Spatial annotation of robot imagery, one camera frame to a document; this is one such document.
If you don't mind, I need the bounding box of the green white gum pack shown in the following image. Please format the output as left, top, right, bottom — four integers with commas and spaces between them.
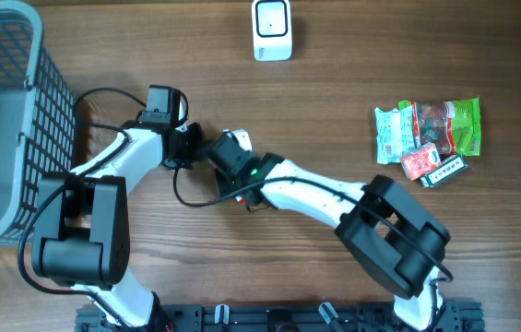
420, 154, 468, 188

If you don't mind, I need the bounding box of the red tissue pack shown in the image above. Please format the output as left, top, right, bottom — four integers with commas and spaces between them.
400, 142, 442, 181

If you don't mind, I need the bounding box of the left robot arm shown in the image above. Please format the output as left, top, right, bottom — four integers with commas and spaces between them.
31, 123, 203, 331

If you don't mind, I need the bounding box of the black mounting rail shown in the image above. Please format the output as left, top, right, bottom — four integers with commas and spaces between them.
74, 302, 487, 332

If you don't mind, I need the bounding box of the green gummy candy bag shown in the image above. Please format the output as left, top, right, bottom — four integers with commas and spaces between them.
398, 97, 481, 157

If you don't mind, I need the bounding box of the grey plastic mesh basket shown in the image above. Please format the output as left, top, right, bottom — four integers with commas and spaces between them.
0, 1, 76, 246

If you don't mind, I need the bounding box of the teal wipes pack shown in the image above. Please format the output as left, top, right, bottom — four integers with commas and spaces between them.
374, 106, 416, 164

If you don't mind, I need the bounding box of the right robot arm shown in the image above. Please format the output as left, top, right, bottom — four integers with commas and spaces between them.
206, 132, 452, 331

